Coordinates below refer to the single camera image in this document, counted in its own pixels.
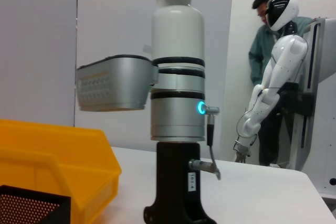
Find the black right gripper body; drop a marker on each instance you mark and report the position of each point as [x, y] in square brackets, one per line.
[173, 182]

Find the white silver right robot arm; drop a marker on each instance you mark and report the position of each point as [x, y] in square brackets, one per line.
[178, 37]

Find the black mesh pen holder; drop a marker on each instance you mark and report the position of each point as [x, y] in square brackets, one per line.
[31, 208]

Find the yellow plastic bin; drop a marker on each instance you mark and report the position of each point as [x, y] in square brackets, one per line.
[52, 155]

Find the person in green jacket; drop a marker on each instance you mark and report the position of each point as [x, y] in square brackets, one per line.
[258, 51]

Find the white black-faced humanoid robot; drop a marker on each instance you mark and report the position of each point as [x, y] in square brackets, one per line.
[283, 58]

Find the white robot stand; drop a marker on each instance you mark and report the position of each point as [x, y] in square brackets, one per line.
[324, 64]

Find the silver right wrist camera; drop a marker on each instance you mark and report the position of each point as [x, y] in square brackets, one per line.
[118, 85]

